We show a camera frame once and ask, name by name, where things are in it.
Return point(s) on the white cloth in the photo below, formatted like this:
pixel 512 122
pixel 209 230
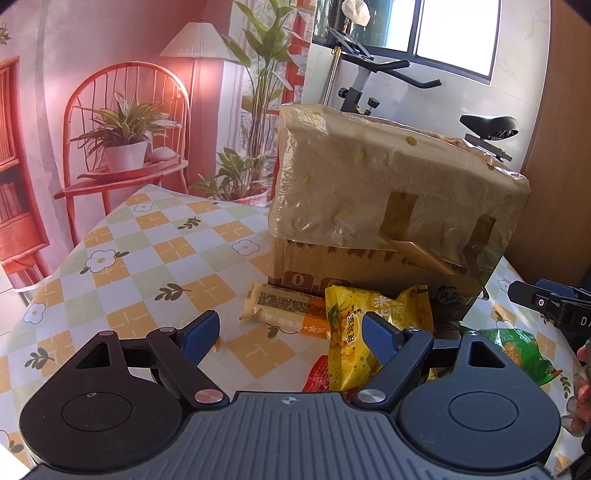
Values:
pixel 356 11

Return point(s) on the beige orange snack packet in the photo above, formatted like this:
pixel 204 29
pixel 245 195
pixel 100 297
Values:
pixel 281 304

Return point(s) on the wooden panel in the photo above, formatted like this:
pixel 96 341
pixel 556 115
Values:
pixel 561 138

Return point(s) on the red snack packet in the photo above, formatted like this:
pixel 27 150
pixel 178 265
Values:
pixel 318 376

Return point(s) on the bright green snack packet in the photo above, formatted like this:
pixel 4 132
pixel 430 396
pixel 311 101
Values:
pixel 517 353

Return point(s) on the person's right hand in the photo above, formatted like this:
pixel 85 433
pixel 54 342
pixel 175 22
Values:
pixel 582 392

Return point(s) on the tape-covered cardboard box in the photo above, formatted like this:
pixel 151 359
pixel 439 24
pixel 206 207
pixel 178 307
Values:
pixel 369 184

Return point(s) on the exercise bike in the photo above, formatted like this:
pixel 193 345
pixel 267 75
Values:
pixel 489 124

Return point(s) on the large yellow snack packet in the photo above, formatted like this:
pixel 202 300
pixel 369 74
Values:
pixel 351 337

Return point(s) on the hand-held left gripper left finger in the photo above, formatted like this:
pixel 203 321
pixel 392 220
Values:
pixel 201 336

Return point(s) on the checked floral tablecloth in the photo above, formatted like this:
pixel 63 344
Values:
pixel 152 258

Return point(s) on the window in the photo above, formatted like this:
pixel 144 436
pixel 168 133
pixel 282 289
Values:
pixel 443 32

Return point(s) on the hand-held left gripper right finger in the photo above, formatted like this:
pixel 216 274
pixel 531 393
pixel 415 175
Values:
pixel 376 334

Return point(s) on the printed wall backdrop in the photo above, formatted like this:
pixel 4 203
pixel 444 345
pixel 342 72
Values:
pixel 115 92

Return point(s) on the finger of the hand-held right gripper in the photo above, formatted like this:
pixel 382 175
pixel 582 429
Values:
pixel 538 302
pixel 558 286

